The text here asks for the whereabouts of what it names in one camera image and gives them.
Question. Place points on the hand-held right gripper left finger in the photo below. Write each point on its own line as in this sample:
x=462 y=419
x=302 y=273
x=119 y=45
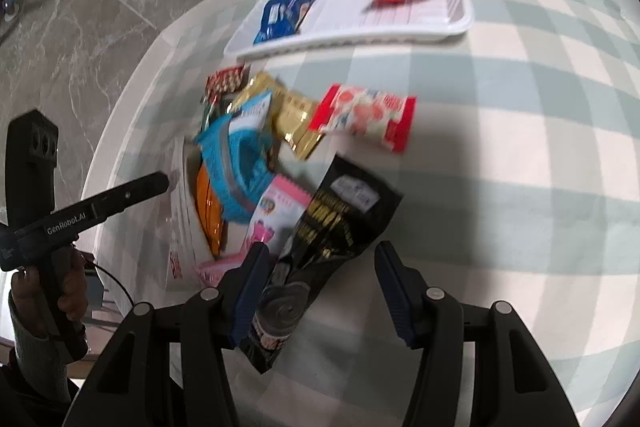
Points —
x=252 y=287

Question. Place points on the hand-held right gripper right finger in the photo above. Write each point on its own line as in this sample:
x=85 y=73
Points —
x=395 y=292

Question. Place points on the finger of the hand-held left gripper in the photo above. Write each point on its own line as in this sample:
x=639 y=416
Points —
x=132 y=194

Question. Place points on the orange snack packet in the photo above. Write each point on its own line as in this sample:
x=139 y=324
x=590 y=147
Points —
x=207 y=212

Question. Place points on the pink snack packet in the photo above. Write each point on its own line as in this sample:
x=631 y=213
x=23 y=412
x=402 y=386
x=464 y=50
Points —
x=275 y=212

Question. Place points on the black snack packet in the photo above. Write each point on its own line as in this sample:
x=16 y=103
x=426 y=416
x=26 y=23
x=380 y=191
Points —
x=340 y=217

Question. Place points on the teal snack packet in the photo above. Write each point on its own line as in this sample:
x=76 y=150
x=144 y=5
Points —
x=240 y=162

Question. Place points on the gold snack packet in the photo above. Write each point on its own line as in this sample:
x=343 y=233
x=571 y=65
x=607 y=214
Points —
x=295 y=117

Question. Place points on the red and white snack packet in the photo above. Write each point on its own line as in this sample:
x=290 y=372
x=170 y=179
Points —
x=362 y=112

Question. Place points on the white plastic tray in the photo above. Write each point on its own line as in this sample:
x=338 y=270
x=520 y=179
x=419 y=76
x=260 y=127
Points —
x=385 y=19

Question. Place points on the person's left forearm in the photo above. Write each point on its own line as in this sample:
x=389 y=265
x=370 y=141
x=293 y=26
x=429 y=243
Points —
x=37 y=362

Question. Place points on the person's left hand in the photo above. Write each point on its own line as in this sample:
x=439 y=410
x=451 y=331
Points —
x=75 y=282

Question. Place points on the white plastic bag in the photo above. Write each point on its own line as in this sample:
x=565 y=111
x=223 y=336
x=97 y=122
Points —
x=182 y=227

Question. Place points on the grey box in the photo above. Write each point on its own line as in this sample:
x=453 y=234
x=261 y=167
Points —
x=95 y=289

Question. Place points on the small red snack packet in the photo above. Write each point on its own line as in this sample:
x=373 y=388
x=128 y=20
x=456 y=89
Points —
x=226 y=82

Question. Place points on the checked tablecloth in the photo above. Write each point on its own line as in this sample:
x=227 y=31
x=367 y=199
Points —
x=525 y=132

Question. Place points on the dark blue snack packet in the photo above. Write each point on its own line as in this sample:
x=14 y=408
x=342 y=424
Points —
x=285 y=12

